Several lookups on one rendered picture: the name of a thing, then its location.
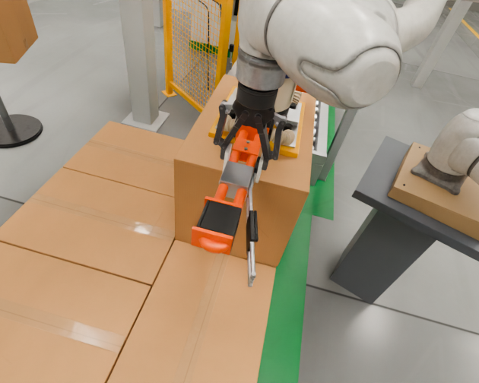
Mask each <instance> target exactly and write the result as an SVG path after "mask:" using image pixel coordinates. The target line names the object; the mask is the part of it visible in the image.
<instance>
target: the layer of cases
mask: <svg viewBox="0 0 479 383"><path fill-rule="evenodd" d="M183 142H184V140H182V139H178V138H174V137H170V136H167V135H162V134H158V133H155V132H152V131H147V130H144V129H140V128H135V127H131V126H128V125H123V124H120V123H117V122H111V121H109V122H108V123H107V124H106V125H104V126H103V127H102V128H101V129H100V130H99V131H98V132H97V133H96V134H95V135H94V136H93V137H92V138H91V139H90V140H89V141H88V142H87V143H86V144H85V145H84V146H83V147H82V148H81V149H80V150H79V151H78V152H77V153H76V154H75V155H74V156H73V157H72V158H71V159H70V160H69V161H68V162H67V163H66V164H65V165H64V166H63V168H61V169H60V170H59V171H58V172H57V173H56V174H55V175H54V176H53V177H52V178H51V179H50V180H49V181H48V182H47V183H45V184H44V185H43V186H42V187H41V188H40V189H39V190H38V191H37V192H36V193H35V194H34V195H33V196H32V197H31V198H30V199H29V200H28V201H27V202H26V203H25V204H24V205H23V206H22V207H21V208H20V209H19V210H18V211H17V212H15V213H14V214H13V215H12V216H11V217H10V218H9V219H8V220H7V221H6V222H5V223H4V224H3V225H2V226H1V227H0V383H257V381H258V376H259V367H260V362H261V358H262V349H263V344H264V339H265V331H266V326H267V321H268V313H269V308H270V303H271V294H272V290H273V285H274V276H275V271H276V267H277V266H274V265H271V264H266V263H262V262H260V261H255V272H256V276H255V279H254V281H253V284H252V287H248V266H247V258H243V257H240V256H236V255H232V254H230V255H226V254H223V253H220V254H216V253H211V252H208V251H206V250H204V249H203V248H200V247H198V246H194V245H191V243H187V242H182V241H179V240H176V239H175V207H174V161H173V159H174V157H175V156H176V154H177V152H178V151H179V149H180V148H181V146H182V144H183Z"/></svg>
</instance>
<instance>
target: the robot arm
mask: <svg viewBox="0 0 479 383"><path fill-rule="evenodd" d="M446 1H448V0H406V1H405V3H404V5H403V7H402V8H396V7H395V5H394V3H393V2H392V0H239V13H238V31H239V48H238V57H237V65H236V78H237V80H238V87H237V92H236V99H235V101H234V102H233V103H231V102H227V101H226V100H222V102H221V104H220V105H219V113H220V117H219V120H218V124H217V129H216V133H215V136H214V142H213V143H214V145H219V146H220V148H221V150H220V158H221V159H222V160H224V166H223V171H224V167H225V166H226V163H227V161H229V159H230V152H231V147H232V144H230V142H231V141H232V139H233V137H234V136H235V134H236V133H237V132H238V130H239V129H240V127H241V126H242V125H244V126H250V127H252V128H256V129H257V132H258V134H259V138H260V142H261V146H262V155H261V158H260V161H259V168H258V172H257V175H256V179H255V182H256V183H259V178H260V175H261V171H262V170H264V171H265V170H266V169H267V167H268V161H269V160H278V156H279V153H280V147H281V136H282V131H283V128H284V126H285V125H286V121H287V115H282V116H281V115H279V114H277V113H276V112H275V109H274V104H275V100H276V97H277V94H278V88H280V87H281V86H282V85H283V84H284V79H285V76H286V75H287V76H288V77H289V78H290V79H291V80H292V81H293V82H294V83H296V84H297V85H298V86H299V87H301V88H302V89H303V90H305V91H306V92H307V93H308V94H309V95H311V96H312V97H314V98H316V99H317V100H319V101H321V102H323V103H325V104H327V105H330V106H333V107H336V108H339V109H350V110H355V109H362V108H365V107H368V106H370V105H372V104H374V103H375V102H377V101H379V100H381V99H382V98H383V97H384V96H385V95H386V94H387V93H388V92H389V91H390V90H391V89H392V87H393V86H394V84H395V82H396V81H397V80H398V77H399V75H400V73H401V69H402V62H403V58H402V53H403V52H406V51H408V50H409V49H412V48H414V47H415V46H416V45H418V44H419V43H421V42H422V41H423V40H424V39H426V38H427V36H428V35H429V34H430V33H431V31H432V30H433V28H434V27H435V26H436V23H437V21H438V20H439V17H440V15H441V13H442V11H443V9H444V6H445V4H446ZM232 109H233V111H234V112H235V114H236V117H237V118H238V119H237V120H236V122H235V124H234V125H233V127H232V128H231V129H230V132H229V133H228V135H227V136H226V137H225V139H223V138H222V134H223V131H224V126H225V123H226V120H227V115H228V113H230V110H232ZM272 119H273V120H274V124H275V126H276V127H277V128H276V131H275V137H274V150H273V151H271V148H270V144H269V140H268V132H267V123H268V122H270V121H271V120H272ZM411 173H412V174H413V175H416V176H419V177H421V178H423V179H426V180H427V181H429V182H432V183H433V184H435V185H438V186H439V187H441V188H444V189H445V190H446V191H448V192H449V193H451V194H452V195H458V194H459V193H460V191H461V186H462V185H463V183H464V182H465V180H466V179H467V177H470V178H471V179H473V180H474V181H475V182H476V183H477V184H478V185H479V109H477V108H473V109H468V110H466V111H464V112H462V113H460V114H458V115H457V116H455V117H454V118H453V119H452V120H451V121H449V122H448V123H447V124H446V126H445V127H444V128H443V129H442V131H441V132H440V133H439V135H438V136H437V138H436V140H435V141H434V142H433V145H432V147H431V148H430V151H427V152H426V153H425V154H424V158H423V159H422V160H421V161H420V162H419V163H418V164H417V165H416V166H415V167H413V168H412V169H411Z"/></svg>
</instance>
